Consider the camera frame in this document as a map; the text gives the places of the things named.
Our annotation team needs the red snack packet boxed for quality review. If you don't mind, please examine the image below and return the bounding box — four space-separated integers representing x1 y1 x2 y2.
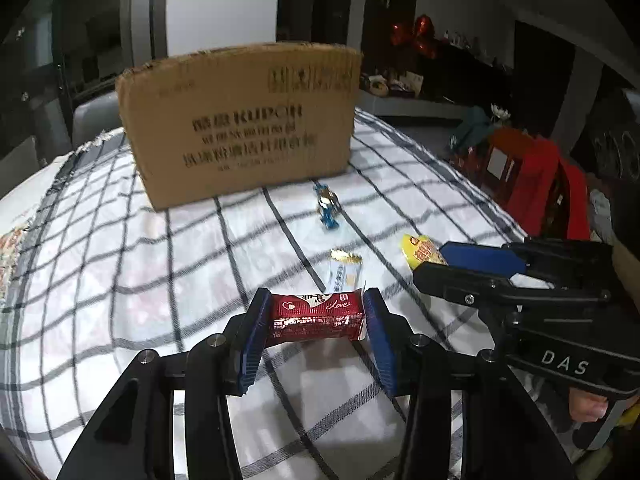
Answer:
264 291 366 347

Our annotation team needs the dark framed glass door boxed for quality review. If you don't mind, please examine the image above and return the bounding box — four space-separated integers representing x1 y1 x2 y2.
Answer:
0 0 126 161

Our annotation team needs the red bag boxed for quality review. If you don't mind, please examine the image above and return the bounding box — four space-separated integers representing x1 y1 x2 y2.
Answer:
450 127 591 241

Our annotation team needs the blue gold wrapped candy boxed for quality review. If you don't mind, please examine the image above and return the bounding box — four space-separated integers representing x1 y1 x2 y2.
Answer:
312 183 343 232

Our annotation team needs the yellow snack packet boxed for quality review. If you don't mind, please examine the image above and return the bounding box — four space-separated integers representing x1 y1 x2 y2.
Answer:
399 234 448 271

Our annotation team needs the black white checked tablecloth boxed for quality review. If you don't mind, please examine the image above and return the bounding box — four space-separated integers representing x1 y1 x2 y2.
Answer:
0 107 531 480

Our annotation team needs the dark tall cabinet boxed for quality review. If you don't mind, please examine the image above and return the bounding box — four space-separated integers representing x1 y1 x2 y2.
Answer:
315 0 421 68

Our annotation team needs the red heart balloon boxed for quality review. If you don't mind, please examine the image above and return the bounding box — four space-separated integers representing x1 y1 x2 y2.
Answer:
391 22 413 51
412 14 437 42

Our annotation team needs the grey upholstered chair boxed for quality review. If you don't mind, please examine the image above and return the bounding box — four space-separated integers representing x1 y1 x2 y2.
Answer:
71 82 123 151

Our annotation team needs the dark sideboard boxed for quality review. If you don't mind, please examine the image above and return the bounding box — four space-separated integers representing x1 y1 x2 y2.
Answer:
360 42 516 107

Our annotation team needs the brown cardboard box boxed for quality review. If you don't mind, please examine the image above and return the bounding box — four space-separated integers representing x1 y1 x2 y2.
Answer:
115 41 363 211

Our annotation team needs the floral printed tablecloth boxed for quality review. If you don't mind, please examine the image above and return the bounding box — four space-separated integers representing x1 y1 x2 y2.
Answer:
0 150 66 311

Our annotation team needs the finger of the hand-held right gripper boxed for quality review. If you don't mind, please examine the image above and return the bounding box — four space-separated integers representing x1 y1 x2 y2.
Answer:
440 238 613 288
412 263 613 346

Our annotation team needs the white snack packet blue print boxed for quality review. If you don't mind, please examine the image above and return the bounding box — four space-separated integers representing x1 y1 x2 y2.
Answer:
322 249 363 293

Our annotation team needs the person's right hand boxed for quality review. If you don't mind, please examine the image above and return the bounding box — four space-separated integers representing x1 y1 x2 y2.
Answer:
568 390 615 425

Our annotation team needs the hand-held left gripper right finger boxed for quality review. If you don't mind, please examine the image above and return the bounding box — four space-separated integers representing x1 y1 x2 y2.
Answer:
362 287 578 480

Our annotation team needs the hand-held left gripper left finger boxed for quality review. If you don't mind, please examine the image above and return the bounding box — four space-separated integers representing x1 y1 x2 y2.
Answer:
59 287 274 480

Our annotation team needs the green cloth item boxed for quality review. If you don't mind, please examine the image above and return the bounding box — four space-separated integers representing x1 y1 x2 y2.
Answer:
447 106 496 151

